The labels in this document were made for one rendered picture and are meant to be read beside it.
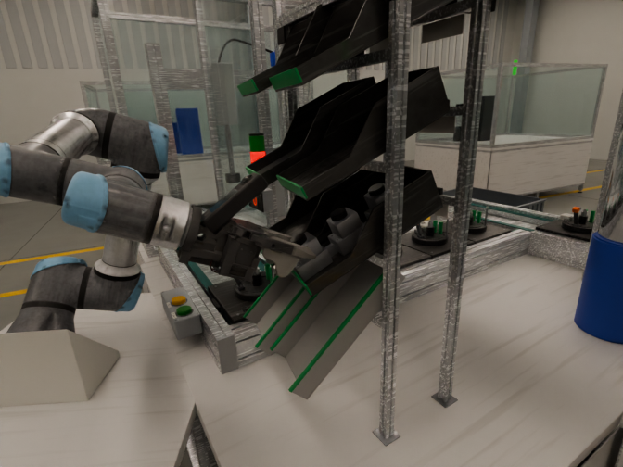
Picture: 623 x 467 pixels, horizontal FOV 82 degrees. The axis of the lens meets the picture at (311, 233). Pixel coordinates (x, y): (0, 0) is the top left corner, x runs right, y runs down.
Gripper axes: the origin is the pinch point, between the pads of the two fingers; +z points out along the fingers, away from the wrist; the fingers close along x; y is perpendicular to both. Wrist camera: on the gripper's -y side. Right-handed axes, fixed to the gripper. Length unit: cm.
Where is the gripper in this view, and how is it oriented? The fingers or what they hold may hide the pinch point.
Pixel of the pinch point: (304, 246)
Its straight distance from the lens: 63.2
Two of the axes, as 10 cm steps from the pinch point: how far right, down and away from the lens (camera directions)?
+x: 3.9, 2.7, -8.8
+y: -3.5, 9.3, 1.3
